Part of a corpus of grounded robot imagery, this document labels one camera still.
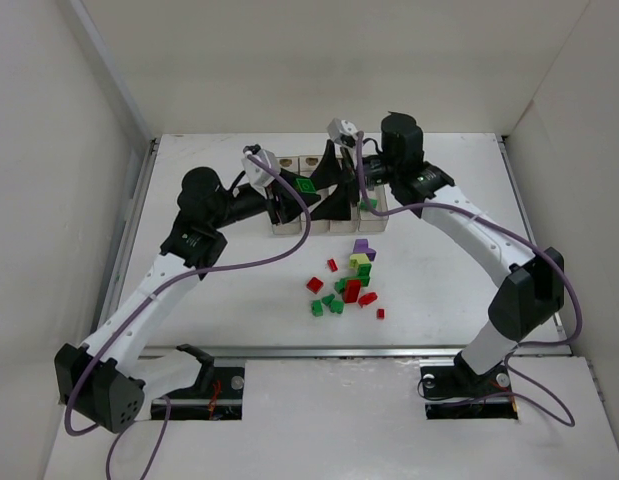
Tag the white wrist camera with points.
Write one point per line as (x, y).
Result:
(258, 164)
(343, 133)

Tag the yellow-green lego block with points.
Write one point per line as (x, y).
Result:
(358, 259)

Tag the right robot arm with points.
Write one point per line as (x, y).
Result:
(530, 289)

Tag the green lego under pile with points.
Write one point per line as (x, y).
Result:
(362, 274)

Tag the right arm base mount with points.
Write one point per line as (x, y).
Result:
(448, 382)

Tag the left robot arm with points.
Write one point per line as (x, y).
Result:
(99, 381)

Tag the small red lego brick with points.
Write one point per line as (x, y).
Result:
(332, 265)

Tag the red slanted lego brick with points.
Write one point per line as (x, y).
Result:
(367, 299)

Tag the green lego plate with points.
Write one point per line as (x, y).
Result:
(306, 185)

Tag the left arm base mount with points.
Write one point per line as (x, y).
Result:
(231, 379)

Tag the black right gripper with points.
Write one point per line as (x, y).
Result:
(355, 176)

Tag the green lego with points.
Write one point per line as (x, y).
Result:
(362, 274)
(327, 300)
(336, 307)
(316, 308)
(370, 204)

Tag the red square lego brick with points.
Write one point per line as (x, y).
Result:
(315, 285)

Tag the purple lego block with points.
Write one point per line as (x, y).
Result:
(361, 246)

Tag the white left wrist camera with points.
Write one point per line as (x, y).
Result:
(258, 164)

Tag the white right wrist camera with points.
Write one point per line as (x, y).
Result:
(343, 133)

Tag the tall red lego brick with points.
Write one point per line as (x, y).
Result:
(351, 290)

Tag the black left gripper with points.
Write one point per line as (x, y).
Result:
(275, 203)

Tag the aluminium front rail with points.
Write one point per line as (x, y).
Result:
(346, 352)

